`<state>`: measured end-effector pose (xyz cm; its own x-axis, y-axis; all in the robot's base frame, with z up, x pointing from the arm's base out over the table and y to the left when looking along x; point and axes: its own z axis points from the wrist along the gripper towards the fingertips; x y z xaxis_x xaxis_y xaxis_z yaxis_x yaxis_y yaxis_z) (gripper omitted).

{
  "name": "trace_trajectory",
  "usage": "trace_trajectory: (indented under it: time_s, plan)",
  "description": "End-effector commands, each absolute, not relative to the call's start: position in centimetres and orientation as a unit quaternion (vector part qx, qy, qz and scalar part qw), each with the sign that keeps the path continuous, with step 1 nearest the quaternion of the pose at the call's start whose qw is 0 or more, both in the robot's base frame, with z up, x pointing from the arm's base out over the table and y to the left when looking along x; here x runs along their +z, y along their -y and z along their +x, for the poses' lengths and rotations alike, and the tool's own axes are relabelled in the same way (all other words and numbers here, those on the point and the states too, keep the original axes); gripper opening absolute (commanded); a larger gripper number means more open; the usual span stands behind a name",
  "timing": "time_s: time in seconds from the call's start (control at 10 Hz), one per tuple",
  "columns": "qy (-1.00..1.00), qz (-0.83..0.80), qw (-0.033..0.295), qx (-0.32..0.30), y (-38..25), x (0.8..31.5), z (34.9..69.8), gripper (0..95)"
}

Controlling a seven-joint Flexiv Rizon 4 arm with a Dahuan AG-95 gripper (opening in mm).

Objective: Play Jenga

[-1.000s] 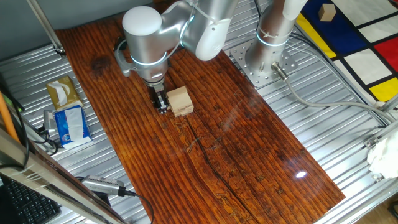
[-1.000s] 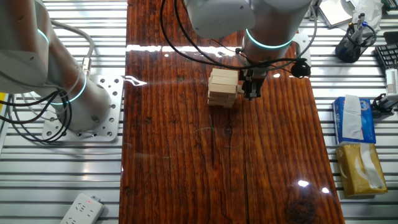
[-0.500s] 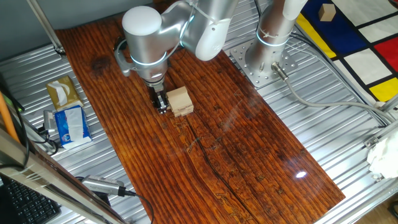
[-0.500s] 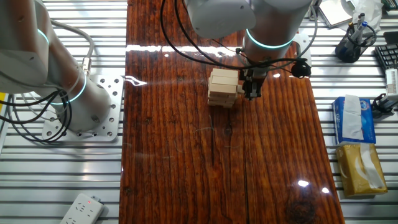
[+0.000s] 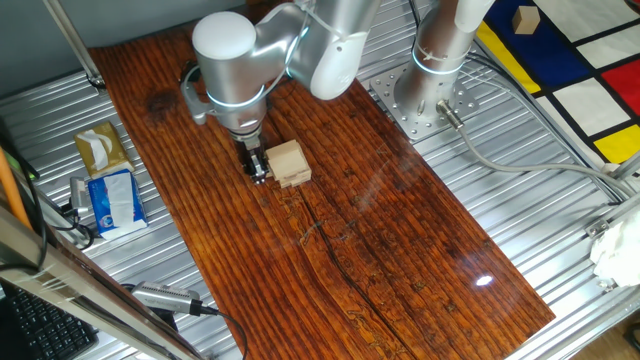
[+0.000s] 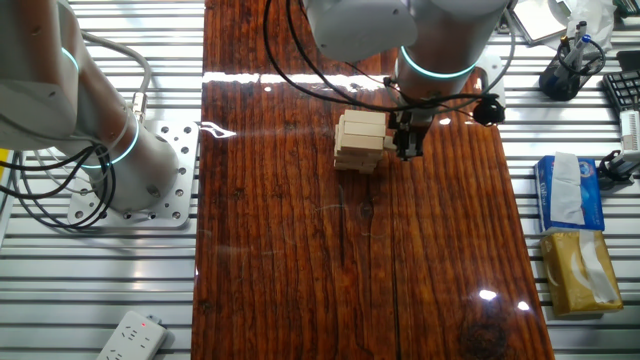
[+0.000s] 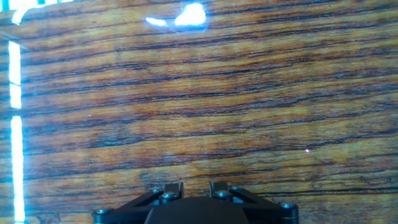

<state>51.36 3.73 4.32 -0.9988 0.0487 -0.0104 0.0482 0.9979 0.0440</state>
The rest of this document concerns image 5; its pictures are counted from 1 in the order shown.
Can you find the silver corner bracket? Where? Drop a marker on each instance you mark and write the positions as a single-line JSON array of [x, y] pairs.
[[596, 228]]

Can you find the silver perforated mounting plate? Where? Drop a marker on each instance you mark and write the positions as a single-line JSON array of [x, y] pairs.
[[395, 100]]

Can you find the orange stick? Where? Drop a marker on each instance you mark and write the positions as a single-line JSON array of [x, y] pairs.
[[10, 185]]

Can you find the wooden Jenga block tower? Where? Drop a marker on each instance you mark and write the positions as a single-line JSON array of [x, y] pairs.
[[290, 157]]

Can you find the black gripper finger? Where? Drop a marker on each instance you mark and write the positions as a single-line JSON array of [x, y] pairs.
[[262, 166], [247, 161]]

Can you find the protruding wooden Jenga block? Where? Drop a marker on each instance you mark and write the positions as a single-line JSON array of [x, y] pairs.
[[271, 175]]

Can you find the colourful Mondrian pattern cloth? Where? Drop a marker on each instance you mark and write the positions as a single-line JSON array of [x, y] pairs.
[[590, 105]]

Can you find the silver aluminium frame bar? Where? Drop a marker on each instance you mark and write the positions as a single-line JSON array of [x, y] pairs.
[[75, 45], [60, 280]]

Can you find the light grey camera mount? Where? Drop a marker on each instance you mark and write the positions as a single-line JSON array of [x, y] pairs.
[[194, 107]]

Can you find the silver depth camera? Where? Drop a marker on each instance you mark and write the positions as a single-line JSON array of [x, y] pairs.
[[165, 297]]

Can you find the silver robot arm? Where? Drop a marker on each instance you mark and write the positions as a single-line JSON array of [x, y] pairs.
[[225, 60]]

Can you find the gold tissue pack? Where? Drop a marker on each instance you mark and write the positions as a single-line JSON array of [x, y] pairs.
[[120, 155]]

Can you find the light grey adapter box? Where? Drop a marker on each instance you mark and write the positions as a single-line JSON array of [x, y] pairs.
[[80, 192]]

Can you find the white crumpled cloth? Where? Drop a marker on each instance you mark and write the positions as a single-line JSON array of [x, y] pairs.
[[620, 255]]

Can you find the brown wooden board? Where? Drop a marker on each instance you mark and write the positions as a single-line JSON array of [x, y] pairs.
[[375, 240]]

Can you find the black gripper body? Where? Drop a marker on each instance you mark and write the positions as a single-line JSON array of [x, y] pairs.
[[249, 143]]

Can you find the black keyboard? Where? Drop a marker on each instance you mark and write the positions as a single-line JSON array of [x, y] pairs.
[[45, 330]]

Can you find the small wooden cube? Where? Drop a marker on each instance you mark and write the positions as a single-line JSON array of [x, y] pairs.
[[525, 21]]

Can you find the blue tissue pack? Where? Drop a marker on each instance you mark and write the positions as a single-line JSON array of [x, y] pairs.
[[96, 202]]

